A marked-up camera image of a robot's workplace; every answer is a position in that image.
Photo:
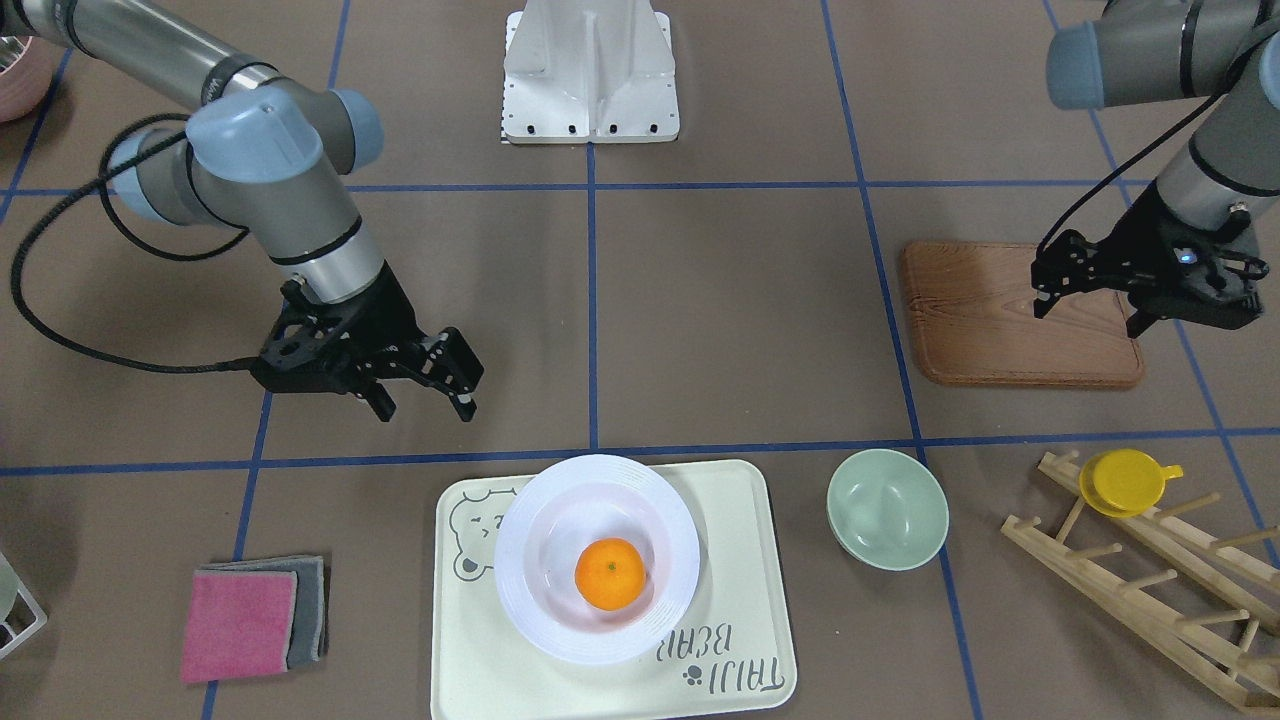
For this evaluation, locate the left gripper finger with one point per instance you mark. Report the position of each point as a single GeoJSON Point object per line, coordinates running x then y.
{"type": "Point", "coordinates": [1067, 264]}
{"type": "Point", "coordinates": [1146, 314]}

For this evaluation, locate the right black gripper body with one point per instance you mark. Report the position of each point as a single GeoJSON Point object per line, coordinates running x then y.
{"type": "Point", "coordinates": [393, 318]}

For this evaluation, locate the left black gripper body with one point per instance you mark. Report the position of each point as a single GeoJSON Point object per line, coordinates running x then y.
{"type": "Point", "coordinates": [1140, 243]}

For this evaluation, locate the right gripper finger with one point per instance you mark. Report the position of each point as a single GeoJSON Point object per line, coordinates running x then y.
{"type": "Point", "coordinates": [379, 400]}
{"type": "Point", "coordinates": [451, 367]}

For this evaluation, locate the white round plate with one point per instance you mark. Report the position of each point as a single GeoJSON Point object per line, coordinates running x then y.
{"type": "Point", "coordinates": [554, 518]}

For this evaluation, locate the orange fruit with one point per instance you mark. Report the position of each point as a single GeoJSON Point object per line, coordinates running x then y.
{"type": "Point", "coordinates": [610, 574]}

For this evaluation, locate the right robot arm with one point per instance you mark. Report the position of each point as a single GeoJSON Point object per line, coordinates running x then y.
{"type": "Point", "coordinates": [260, 153]}

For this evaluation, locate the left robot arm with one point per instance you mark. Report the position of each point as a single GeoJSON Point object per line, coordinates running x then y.
{"type": "Point", "coordinates": [1222, 54]}

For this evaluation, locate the brown wooden tray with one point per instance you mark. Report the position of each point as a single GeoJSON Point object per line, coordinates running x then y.
{"type": "Point", "coordinates": [971, 321]}

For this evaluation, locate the cream bear tray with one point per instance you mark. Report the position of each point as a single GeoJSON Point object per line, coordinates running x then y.
{"type": "Point", "coordinates": [732, 651]}

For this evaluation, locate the yellow cup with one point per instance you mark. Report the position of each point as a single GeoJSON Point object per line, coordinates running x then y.
{"type": "Point", "coordinates": [1125, 482]}

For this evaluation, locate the pink grey cloth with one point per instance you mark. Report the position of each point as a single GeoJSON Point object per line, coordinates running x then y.
{"type": "Point", "coordinates": [254, 618]}

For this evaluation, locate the wooden cup rack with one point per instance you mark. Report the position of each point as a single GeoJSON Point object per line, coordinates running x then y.
{"type": "Point", "coordinates": [1212, 609]}

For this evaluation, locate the green bowl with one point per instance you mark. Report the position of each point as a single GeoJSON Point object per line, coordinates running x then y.
{"type": "Point", "coordinates": [887, 509]}

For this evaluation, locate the pink bowl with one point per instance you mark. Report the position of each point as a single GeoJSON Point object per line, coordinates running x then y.
{"type": "Point", "coordinates": [28, 68]}

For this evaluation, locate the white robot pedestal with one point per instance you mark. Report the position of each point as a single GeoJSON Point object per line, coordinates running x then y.
{"type": "Point", "coordinates": [589, 72]}

